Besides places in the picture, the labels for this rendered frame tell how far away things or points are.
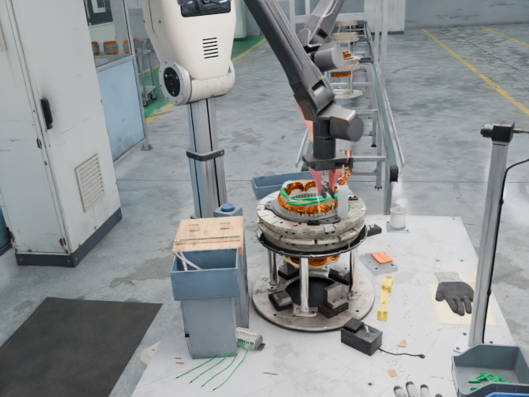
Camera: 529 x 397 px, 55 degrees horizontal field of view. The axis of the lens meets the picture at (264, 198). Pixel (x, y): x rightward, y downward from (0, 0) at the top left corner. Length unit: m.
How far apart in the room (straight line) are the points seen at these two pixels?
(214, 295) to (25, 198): 2.47
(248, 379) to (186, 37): 1.00
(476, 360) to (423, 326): 0.20
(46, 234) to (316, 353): 2.57
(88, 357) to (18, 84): 1.62
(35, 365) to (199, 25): 1.93
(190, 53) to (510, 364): 1.24
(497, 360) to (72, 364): 2.04
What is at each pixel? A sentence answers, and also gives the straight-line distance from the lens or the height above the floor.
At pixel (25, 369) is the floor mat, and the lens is 2.92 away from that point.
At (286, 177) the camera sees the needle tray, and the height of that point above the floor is 1.05.
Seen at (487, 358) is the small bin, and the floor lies 0.82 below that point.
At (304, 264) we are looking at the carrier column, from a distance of 1.45.
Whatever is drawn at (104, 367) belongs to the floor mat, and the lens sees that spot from 2.76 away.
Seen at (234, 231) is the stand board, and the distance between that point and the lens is 1.45.
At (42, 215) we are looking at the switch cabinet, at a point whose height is 0.39.
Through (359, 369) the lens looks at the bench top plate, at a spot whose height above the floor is 0.78.
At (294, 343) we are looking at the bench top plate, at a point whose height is 0.78.
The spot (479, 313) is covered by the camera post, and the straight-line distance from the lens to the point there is 1.45.
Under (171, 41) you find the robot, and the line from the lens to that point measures 1.65.
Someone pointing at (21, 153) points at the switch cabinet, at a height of 0.82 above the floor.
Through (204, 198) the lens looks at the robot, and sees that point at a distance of 1.84.
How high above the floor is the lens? 1.71
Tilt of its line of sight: 23 degrees down
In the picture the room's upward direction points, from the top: 4 degrees counter-clockwise
